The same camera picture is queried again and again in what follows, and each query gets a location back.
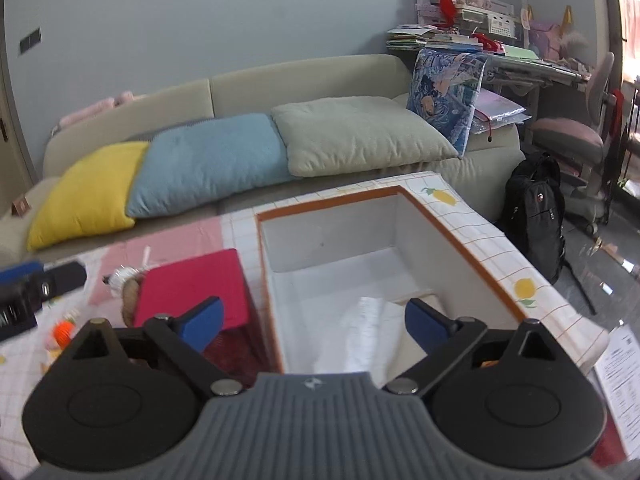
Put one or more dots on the pale green pillow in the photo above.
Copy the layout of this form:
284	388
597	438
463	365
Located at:
360	135

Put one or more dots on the blue printed cushion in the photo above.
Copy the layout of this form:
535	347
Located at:
440	95

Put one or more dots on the white desk shelf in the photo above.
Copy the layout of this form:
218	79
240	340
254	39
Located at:
470	5

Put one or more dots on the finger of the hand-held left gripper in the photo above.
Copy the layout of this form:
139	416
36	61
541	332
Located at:
20	270
60	280

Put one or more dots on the light blue pillow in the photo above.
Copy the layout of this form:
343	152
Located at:
200	160

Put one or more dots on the white cardboard box orange rim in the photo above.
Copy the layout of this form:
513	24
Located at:
330	260

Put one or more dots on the grey study desk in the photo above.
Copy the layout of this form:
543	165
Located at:
530	67

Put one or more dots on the black backpack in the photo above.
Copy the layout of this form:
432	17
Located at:
535	210

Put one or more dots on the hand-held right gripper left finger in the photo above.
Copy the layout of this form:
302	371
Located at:
205	322

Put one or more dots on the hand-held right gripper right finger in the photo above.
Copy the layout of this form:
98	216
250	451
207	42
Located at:
425	327

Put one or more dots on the white paper sheet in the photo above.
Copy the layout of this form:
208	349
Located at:
365	330

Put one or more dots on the red box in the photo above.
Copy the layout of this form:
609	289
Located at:
195	285

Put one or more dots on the stack of books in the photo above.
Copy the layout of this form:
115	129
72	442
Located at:
415	37

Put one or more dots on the printed paper sheets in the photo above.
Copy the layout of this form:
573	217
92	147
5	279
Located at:
622	375

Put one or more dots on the red bag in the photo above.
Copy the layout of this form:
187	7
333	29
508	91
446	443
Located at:
616	112

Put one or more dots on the pink cloth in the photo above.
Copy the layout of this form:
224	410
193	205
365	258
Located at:
165	240

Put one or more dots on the folder of papers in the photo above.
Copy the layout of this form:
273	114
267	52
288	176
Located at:
495	112

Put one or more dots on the checked lemon print tablecloth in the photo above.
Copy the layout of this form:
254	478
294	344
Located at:
480	240

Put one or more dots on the pink grey desk chair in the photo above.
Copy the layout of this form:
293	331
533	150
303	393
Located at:
575	135

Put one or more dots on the black wall switch panel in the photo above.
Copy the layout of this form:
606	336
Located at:
30	41

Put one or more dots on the yellow pillow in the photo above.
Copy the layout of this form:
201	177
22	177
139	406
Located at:
85	195

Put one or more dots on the pink backpack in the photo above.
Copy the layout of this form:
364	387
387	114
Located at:
545	37

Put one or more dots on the small brown box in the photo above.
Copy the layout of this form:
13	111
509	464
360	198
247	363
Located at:
20	207

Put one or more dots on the beige sofa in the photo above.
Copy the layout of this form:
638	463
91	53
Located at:
235	90

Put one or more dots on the orange crochet toy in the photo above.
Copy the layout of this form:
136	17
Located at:
64	332

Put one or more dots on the pink plush toy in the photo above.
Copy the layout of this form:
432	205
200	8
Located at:
100	107

